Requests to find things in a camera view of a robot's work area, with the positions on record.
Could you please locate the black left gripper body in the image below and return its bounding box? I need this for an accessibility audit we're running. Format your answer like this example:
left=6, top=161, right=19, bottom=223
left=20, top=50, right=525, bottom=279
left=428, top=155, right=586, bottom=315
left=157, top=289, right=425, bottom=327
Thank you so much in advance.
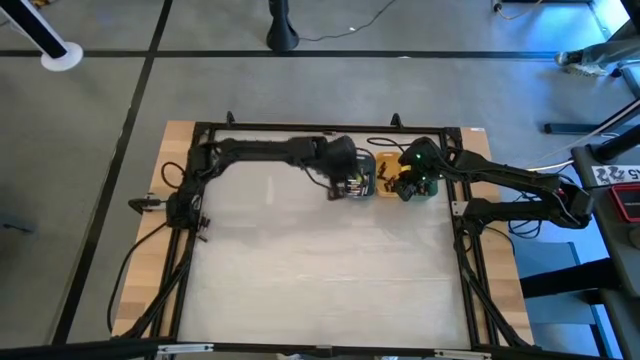
left=313, top=135, right=362, bottom=187

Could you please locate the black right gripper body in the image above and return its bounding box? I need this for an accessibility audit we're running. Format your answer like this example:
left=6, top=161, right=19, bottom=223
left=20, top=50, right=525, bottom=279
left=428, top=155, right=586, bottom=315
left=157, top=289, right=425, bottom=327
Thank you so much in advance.
left=399, top=137, right=446, bottom=184

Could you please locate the mint green plastic bin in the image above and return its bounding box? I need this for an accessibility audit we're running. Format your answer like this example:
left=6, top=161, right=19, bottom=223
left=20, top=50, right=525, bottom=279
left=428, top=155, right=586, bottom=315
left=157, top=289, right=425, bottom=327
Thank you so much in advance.
left=399, top=169, right=440, bottom=203

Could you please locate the dark teal plastic bin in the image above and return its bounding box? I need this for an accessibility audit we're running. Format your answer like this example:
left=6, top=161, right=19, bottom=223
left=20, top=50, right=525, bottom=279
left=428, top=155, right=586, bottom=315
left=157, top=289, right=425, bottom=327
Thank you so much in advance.
left=344, top=152, right=378, bottom=199

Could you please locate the yellow plastic bin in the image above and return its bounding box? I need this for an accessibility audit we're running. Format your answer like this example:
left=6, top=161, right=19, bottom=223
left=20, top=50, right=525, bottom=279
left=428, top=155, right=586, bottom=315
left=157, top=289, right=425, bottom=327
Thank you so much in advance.
left=375, top=151, right=407, bottom=199

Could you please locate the black floor stand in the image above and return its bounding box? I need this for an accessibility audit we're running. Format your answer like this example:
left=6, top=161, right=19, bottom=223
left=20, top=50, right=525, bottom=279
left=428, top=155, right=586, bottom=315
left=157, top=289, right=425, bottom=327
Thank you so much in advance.
left=265, top=0, right=301, bottom=53

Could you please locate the black floor bar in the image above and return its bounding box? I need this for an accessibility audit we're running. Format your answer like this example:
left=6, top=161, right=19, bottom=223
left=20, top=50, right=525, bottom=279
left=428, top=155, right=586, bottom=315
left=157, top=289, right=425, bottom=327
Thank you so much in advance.
left=543, top=97, right=640, bottom=136

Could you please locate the black desk crossbar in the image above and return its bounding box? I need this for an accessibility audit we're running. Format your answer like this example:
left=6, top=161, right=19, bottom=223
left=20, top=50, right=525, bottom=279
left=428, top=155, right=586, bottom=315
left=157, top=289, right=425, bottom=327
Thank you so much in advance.
left=519, top=258, right=621, bottom=300

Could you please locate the person's shoe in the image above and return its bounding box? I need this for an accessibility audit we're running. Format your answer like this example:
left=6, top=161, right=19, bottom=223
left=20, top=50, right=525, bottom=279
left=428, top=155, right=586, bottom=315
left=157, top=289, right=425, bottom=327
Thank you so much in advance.
left=554, top=49, right=611, bottom=79

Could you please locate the black table clamp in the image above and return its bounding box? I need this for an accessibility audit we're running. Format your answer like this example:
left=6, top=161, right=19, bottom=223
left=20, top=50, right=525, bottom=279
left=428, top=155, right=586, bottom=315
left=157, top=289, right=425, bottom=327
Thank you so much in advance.
left=128, top=197, right=169, bottom=215

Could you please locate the white printed label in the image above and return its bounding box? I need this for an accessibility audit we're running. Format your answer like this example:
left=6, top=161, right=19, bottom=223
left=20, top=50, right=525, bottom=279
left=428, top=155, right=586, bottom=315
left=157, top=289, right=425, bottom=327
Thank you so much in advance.
left=592, top=164, right=640, bottom=187

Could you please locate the black tube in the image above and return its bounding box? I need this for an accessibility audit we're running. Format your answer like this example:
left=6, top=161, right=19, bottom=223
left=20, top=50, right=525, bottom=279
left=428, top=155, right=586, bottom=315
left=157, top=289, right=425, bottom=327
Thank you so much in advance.
left=592, top=137, right=640, bottom=164

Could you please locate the grey desk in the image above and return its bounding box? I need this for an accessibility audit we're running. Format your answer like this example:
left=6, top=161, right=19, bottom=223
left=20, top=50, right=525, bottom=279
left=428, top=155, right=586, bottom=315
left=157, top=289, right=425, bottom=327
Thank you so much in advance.
left=572, top=144, right=640, bottom=360

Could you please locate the person's leg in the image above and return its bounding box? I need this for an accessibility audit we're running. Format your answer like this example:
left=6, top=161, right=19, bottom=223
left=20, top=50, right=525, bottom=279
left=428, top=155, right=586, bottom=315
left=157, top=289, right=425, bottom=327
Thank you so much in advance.
left=582, top=19, right=640, bottom=71

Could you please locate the grey floor object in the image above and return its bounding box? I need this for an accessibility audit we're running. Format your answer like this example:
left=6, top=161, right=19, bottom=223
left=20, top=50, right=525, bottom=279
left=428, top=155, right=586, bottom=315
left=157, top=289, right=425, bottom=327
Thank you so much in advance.
left=0, top=214, right=37, bottom=235

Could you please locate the black pole with white base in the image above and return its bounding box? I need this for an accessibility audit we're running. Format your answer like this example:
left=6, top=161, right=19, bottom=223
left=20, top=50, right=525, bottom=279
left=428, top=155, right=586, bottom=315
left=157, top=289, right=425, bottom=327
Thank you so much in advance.
left=0, top=0, right=85, bottom=73

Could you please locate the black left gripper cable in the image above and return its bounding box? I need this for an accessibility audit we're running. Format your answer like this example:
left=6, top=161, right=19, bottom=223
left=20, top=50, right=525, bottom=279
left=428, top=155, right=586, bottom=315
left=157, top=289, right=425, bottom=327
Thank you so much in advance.
left=299, top=147, right=376, bottom=194

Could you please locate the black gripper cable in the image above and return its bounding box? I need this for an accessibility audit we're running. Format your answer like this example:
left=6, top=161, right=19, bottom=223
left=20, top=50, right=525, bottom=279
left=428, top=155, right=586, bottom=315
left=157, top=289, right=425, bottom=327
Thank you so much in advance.
left=366, top=137, right=414, bottom=154
left=299, top=147, right=376, bottom=194

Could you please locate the black aluminium table frame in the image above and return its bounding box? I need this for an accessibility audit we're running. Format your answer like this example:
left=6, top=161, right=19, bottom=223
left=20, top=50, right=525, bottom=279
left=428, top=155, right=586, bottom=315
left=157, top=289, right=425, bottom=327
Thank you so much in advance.
left=127, top=110, right=534, bottom=357

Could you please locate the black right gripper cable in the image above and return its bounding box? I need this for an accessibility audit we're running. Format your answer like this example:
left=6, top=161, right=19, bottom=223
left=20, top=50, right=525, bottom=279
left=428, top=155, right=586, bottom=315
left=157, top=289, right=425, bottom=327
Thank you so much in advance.
left=366, top=137, right=414, bottom=154

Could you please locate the black arm base cable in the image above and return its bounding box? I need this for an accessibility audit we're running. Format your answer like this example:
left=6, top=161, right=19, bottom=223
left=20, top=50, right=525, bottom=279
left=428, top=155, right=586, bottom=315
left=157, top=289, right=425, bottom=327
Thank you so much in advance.
left=507, top=192, right=545, bottom=240

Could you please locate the black floor cable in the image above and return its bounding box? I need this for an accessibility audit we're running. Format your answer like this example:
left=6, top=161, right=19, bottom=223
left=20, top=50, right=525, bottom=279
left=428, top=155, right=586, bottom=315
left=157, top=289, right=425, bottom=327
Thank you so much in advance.
left=298, top=0, right=399, bottom=43

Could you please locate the yellow and white cable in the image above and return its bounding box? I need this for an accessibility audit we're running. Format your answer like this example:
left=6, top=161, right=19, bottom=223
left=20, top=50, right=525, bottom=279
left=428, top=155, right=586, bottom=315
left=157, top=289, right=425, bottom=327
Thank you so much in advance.
left=527, top=158, right=576, bottom=174

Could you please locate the yellow cable with plug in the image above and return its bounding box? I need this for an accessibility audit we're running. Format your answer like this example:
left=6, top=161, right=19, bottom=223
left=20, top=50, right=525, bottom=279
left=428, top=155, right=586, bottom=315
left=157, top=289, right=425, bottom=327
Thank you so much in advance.
left=492, top=0, right=544, bottom=22

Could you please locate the silver frame plate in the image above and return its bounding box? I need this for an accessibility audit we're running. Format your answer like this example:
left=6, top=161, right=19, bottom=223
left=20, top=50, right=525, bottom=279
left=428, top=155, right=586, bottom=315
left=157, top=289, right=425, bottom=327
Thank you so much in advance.
left=433, top=349, right=494, bottom=360
left=156, top=342, right=215, bottom=356

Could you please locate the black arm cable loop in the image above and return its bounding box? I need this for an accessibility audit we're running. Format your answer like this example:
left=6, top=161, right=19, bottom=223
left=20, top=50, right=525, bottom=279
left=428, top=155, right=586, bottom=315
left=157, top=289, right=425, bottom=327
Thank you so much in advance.
left=160, top=160, right=187, bottom=191

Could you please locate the long black arm cable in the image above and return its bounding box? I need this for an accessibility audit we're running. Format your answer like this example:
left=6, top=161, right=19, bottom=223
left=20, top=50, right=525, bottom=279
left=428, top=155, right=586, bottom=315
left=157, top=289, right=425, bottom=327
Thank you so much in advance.
left=106, top=222, right=169, bottom=335

